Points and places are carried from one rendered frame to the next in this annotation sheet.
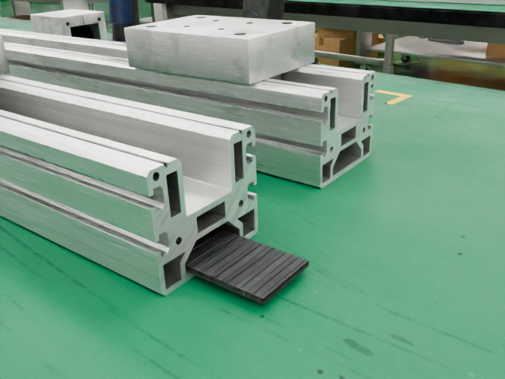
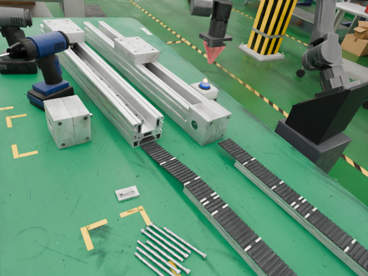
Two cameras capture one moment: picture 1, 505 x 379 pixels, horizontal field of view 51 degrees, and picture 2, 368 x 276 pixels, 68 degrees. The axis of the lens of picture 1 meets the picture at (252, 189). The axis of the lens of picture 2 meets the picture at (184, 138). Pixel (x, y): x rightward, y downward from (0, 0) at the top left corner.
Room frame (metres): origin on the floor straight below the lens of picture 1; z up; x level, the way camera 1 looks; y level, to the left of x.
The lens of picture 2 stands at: (1.55, 0.71, 1.31)
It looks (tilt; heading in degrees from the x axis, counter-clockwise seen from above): 38 degrees down; 187
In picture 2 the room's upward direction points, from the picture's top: 12 degrees clockwise
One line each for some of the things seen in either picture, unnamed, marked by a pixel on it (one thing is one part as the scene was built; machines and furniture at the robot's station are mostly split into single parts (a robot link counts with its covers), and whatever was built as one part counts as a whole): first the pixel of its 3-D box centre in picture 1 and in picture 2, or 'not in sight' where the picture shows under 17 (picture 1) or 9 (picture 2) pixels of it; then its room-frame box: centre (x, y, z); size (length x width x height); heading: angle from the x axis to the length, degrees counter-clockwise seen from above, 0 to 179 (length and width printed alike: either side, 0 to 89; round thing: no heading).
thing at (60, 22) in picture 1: (65, 40); (72, 120); (1.00, 0.33, 0.83); 0.11 x 0.10 x 0.10; 139
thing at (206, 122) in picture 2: not in sight; (210, 121); (0.83, 0.70, 0.83); 0.12 x 0.09 x 0.10; 142
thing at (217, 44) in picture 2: not in sight; (210, 51); (0.64, 0.63, 0.98); 0.07 x 0.07 x 0.09; 51
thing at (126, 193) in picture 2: not in sight; (127, 193); (1.15, 0.56, 0.78); 0.05 x 0.03 x 0.01; 130
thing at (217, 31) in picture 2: not in sight; (217, 29); (0.63, 0.64, 1.05); 0.10 x 0.07 x 0.07; 141
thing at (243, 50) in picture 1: (220, 58); (64, 34); (0.55, 0.03, 0.87); 0.16 x 0.11 x 0.07; 52
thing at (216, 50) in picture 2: not in sight; (215, 50); (0.62, 0.65, 0.98); 0.07 x 0.07 x 0.09; 51
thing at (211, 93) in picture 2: not in sight; (201, 93); (0.64, 0.64, 0.81); 0.10 x 0.08 x 0.06; 142
